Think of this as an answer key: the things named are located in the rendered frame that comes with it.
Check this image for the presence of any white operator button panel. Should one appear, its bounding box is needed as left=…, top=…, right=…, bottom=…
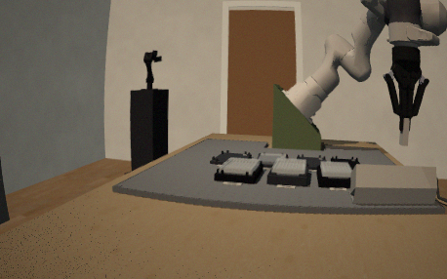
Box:
left=348, top=164, right=447, bottom=204

